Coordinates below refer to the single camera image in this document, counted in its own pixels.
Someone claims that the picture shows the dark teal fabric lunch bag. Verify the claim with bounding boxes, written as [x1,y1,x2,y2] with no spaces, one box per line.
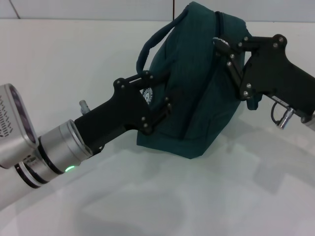
[136,1,263,160]

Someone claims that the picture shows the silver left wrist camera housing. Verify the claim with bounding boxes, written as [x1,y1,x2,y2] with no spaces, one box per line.
[0,83,40,170]

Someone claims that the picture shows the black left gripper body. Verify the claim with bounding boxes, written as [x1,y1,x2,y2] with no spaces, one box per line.
[73,78,154,152]

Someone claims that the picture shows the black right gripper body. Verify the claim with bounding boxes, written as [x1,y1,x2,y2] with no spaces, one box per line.
[239,34,315,118]

